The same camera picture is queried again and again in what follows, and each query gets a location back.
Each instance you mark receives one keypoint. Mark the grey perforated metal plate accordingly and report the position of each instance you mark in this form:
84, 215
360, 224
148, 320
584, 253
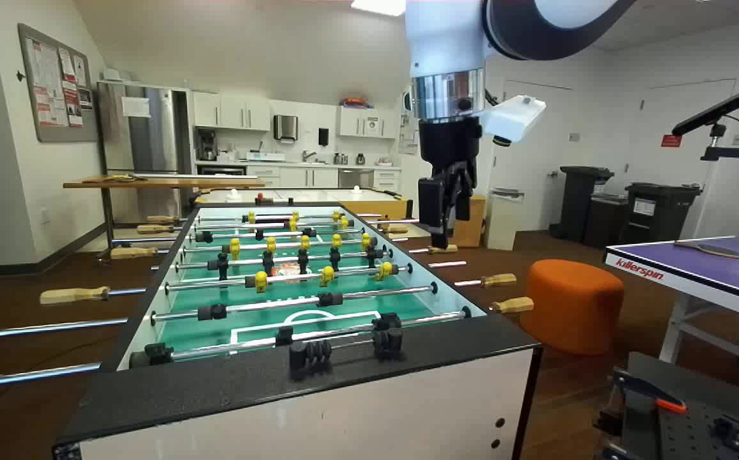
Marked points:
710, 400

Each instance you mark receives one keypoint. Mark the goalie rod with black players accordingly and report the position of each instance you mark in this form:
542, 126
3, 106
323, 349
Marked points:
286, 336

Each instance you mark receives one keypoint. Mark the rod with three black players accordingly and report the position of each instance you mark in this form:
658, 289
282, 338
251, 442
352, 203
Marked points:
203, 237

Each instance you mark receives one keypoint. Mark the white kitchen counter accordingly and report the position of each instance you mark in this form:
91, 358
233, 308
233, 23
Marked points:
300, 174

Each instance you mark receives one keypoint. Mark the small white wall cabinet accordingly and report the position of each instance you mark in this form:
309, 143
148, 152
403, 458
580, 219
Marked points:
368, 123

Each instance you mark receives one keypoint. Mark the ping pong paddle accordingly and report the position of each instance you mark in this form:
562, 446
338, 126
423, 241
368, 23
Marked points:
706, 249

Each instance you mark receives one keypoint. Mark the black coffee machine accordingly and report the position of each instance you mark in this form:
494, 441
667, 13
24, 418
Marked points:
207, 143

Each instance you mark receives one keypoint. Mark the rod with two black players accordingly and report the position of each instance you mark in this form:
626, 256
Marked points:
214, 312

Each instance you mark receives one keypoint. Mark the brown wooden cabinet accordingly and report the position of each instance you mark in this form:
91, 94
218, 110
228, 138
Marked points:
472, 224

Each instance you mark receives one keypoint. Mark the rod with five yellow players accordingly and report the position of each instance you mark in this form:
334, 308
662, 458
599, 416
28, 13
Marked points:
233, 247

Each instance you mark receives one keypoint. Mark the stainless steel refrigerator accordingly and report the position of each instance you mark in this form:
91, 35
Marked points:
141, 132

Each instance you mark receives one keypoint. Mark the ceiling light panel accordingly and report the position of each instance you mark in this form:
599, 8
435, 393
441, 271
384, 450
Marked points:
380, 7

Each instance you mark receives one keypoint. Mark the grey bulletin board with papers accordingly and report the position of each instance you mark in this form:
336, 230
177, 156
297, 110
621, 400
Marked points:
57, 83

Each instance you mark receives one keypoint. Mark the orange round stool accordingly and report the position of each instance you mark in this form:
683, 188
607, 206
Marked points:
573, 308

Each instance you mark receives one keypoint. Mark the rod with five black players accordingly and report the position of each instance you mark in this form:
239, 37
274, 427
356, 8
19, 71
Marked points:
221, 264

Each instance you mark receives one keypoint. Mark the small black trash bin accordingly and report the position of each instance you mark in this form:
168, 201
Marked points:
607, 221

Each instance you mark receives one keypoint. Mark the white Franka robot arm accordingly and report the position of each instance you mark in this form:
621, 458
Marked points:
447, 35

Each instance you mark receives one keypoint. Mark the white upper kitchen cabinets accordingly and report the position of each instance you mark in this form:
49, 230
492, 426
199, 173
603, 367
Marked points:
232, 110

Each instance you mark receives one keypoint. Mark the rod with two yellow players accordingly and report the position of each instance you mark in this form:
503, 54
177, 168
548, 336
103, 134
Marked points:
292, 226

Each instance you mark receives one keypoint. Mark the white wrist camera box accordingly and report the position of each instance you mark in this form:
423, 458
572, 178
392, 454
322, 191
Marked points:
512, 117

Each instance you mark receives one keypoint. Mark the white door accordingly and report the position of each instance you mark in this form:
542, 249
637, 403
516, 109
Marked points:
683, 110

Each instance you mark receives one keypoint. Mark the rod with three yellow players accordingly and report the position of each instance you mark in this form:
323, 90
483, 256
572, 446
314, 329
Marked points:
259, 279

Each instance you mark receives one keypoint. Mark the black knob on plate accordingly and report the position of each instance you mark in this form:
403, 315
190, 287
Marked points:
737, 436

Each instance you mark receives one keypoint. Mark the black soap dispenser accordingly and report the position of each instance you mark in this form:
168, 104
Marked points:
323, 137

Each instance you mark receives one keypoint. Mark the red tag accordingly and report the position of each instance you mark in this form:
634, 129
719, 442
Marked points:
671, 142

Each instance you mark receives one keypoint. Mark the purple ping pong table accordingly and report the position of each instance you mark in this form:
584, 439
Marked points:
728, 270

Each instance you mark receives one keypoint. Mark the long wooden table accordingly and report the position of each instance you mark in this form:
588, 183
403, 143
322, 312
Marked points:
166, 183

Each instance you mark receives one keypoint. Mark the tall black trash bin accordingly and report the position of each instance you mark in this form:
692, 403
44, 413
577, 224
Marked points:
584, 201

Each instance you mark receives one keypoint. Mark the black camera on stand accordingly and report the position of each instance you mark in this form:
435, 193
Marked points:
715, 110

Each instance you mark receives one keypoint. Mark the red item on cabinet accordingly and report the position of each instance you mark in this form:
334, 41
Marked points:
355, 100

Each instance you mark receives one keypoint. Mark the white trash bin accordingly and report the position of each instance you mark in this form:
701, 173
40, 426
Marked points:
506, 221

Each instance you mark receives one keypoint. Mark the foosball table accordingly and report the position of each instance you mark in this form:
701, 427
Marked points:
300, 418

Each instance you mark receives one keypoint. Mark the steel paper towel dispenser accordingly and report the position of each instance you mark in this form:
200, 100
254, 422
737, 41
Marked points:
286, 129

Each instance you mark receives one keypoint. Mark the wide black trash bin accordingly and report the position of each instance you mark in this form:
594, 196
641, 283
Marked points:
662, 207

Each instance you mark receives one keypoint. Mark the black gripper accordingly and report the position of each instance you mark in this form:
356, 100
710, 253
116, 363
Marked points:
452, 143

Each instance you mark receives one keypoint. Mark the light wood table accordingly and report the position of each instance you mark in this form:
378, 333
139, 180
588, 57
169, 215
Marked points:
300, 198

